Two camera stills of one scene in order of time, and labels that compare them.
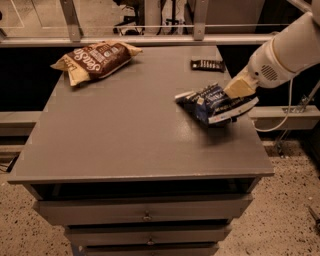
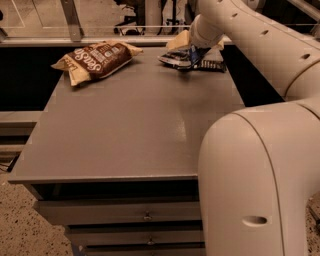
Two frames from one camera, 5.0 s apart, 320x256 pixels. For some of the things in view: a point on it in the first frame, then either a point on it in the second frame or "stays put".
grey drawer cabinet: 130,171 stays put
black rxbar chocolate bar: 208,65 stays put
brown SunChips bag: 96,60 stays put
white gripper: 263,68 -> 199,40
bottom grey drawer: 150,249 stays put
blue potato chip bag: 211,103 -> 183,58
